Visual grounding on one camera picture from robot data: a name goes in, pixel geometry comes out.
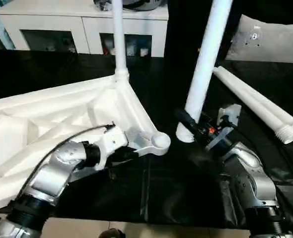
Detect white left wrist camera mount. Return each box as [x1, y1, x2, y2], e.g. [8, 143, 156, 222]
[93, 125, 129, 170]

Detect white cabinet with glass doors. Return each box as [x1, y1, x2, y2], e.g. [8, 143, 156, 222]
[0, 0, 169, 58]

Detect white plastic table leg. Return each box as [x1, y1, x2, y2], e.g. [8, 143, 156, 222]
[112, 0, 130, 82]
[212, 67, 293, 145]
[218, 65, 293, 140]
[175, 0, 233, 143]

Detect black work mat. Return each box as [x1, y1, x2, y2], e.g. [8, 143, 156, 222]
[0, 50, 293, 231]

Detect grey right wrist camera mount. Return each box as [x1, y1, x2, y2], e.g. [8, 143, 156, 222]
[205, 104, 242, 152]

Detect dark clutter pile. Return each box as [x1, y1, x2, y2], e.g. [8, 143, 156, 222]
[93, 0, 113, 11]

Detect white plastic table top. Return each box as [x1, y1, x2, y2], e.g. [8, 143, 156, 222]
[0, 73, 171, 213]

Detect black cabinet with gold label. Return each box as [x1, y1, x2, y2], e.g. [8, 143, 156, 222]
[165, 0, 244, 62]

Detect dark grey helmet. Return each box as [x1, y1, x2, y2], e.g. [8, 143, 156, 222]
[123, 0, 167, 11]

